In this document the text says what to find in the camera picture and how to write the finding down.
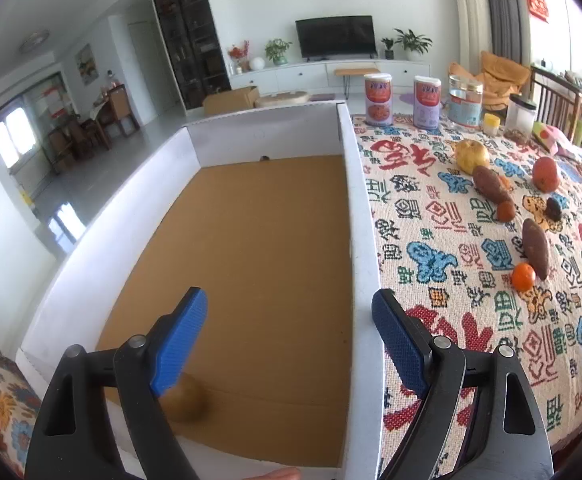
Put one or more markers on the clear jar black lid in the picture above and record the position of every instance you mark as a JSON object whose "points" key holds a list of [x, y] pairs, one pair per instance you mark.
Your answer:
{"points": [[520, 118]]}

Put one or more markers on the small orange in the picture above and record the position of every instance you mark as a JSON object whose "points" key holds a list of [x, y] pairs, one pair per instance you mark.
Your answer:
{"points": [[506, 183], [506, 211], [523, 277]]}

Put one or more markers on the small orange front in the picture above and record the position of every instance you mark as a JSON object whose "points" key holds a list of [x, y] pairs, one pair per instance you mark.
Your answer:
{"points": [[523, 277]]}

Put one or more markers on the grey curtain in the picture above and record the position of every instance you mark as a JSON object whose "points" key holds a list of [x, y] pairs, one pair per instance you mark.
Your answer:
{"points": [[511, 36]]}

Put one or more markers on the long sweet potato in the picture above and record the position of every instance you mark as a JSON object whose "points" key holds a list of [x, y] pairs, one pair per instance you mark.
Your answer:
{"points": [[535, 247]]}

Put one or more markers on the green-brown round fruit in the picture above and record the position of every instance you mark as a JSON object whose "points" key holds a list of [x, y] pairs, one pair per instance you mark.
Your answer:
{"points": [[185, 401]]}

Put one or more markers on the red label can left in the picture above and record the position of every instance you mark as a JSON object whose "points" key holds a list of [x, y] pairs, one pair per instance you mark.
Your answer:
{"points": [[378, 99]]}

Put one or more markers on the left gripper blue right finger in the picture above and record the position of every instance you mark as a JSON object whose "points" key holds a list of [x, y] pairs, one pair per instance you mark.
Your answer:
{"points": [[405, 339]]}

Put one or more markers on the potted plant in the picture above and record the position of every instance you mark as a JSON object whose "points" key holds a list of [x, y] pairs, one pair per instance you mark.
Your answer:
{"points": [[276, 51], [415, 46]]}

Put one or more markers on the yellow pear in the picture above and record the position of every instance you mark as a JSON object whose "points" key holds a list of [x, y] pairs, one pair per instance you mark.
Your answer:
{"points": [[471, 154]]}

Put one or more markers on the black display cabinet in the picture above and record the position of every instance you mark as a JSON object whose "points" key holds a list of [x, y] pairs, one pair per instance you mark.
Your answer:
{"points": [[191, 42]]}

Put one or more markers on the yellow small cup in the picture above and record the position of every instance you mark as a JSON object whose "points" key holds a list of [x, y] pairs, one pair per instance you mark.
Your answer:
{"points": [[491, 124]]}

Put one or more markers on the white standing air conditioner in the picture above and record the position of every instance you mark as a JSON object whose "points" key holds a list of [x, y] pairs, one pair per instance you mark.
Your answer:
{"points": [[475, 32]]}

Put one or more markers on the red apple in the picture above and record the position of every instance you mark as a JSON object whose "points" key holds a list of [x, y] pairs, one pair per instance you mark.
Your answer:
{"points": [[545, 175]]}

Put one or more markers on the person left hand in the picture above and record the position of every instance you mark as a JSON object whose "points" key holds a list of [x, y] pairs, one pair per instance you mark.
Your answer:
{"points": [[287, 473]]}

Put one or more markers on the white tv cabinet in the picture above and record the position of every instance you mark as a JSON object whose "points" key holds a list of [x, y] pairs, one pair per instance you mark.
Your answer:
{"points": [[329, 76]]}

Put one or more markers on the patterned woven tablecloth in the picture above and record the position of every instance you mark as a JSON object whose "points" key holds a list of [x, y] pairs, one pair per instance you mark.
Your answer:
{"points": [[448, 260]]}

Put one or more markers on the potted plant left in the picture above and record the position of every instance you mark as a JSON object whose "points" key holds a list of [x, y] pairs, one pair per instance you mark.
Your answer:
{"points": [[276, 51]]}

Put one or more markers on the glass jar blue label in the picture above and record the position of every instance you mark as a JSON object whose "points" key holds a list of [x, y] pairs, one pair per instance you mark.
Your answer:
{"points": [[465, 104]]}

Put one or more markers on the orange lounge chair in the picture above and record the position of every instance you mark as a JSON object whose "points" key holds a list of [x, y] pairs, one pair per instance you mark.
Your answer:
{"points": [[500, 77]]}

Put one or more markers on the potted plant right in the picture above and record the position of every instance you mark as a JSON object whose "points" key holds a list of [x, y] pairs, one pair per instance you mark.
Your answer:
{"points": [[415, 46]]}

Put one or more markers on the purple label can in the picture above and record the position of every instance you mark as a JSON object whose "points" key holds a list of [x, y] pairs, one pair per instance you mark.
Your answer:
{"points": [[426, 102]]}

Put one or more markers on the short sweet potato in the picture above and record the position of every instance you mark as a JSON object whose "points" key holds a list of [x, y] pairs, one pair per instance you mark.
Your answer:
{"points": [[489, 185]]}

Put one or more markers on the wooden bench chair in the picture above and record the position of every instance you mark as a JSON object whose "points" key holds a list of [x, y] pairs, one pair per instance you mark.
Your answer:
{"points": [[559, 101]]}

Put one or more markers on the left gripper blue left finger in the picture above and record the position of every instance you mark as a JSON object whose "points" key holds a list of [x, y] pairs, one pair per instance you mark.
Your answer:
{"points": [[172, 338]]}

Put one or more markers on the red flower vase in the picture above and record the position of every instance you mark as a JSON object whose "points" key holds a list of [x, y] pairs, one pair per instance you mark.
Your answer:
{"points": [[239, 54]]}

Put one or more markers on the black television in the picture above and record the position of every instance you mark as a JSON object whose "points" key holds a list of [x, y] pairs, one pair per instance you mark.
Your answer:
{"points": [[336, 36]]}

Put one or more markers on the cardboard box on floor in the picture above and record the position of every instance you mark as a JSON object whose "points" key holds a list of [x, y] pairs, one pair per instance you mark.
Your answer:
{"points": [[232, 101]]}

